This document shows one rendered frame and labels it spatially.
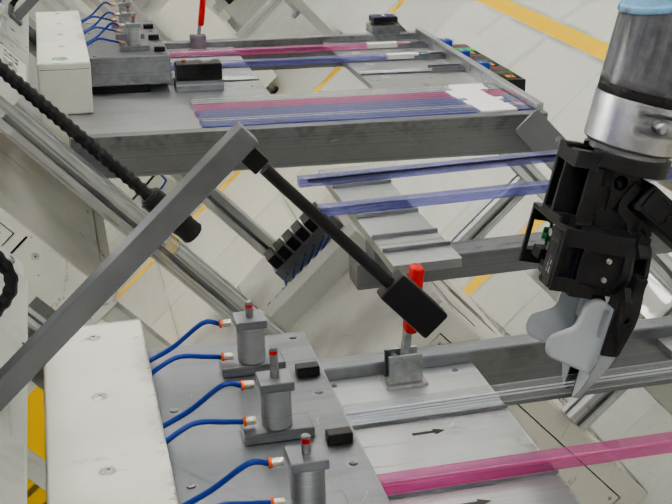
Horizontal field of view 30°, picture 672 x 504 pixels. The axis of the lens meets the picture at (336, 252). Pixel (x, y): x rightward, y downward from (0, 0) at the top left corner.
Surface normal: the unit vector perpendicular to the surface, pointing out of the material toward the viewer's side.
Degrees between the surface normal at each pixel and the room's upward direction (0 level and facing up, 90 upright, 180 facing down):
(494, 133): 90
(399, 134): 90
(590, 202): 90
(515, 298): 0
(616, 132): 52
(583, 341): 90
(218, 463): 43
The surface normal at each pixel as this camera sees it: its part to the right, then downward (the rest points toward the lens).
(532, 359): 0.22, 0.34
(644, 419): -0.68, -0.62
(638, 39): -0.66, 0.08
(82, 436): -0.03, -0.94
